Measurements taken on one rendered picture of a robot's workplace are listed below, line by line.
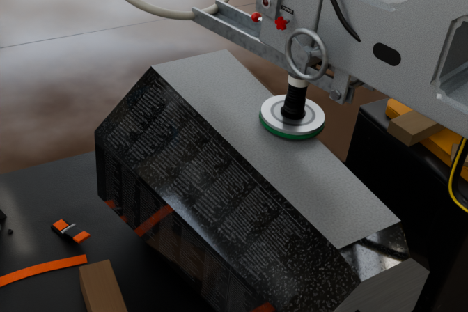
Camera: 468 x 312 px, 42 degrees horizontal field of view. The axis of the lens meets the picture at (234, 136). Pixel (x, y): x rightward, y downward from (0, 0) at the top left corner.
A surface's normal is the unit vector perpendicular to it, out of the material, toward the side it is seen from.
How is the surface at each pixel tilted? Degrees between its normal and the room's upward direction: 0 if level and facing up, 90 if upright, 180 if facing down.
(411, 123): 0
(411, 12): 90
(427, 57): 90
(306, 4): 90
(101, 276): 0
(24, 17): 0
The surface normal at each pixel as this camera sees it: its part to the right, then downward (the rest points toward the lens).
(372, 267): 0.36, -0.38
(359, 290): 0.52, 0.55
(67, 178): 0.09, -0.80
